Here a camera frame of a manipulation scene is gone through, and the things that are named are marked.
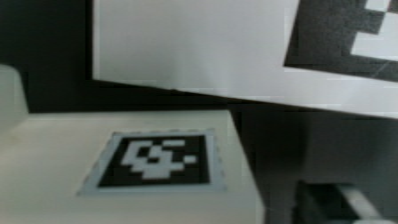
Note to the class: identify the white drawer cabinet frame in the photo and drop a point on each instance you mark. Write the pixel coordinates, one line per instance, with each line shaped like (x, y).
(301, 52)

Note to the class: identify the white drawer box front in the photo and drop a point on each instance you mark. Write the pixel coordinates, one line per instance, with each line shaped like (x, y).
(122, 168)

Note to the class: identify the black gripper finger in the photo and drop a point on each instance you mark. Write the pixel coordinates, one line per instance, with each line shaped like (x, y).
(331, 203)

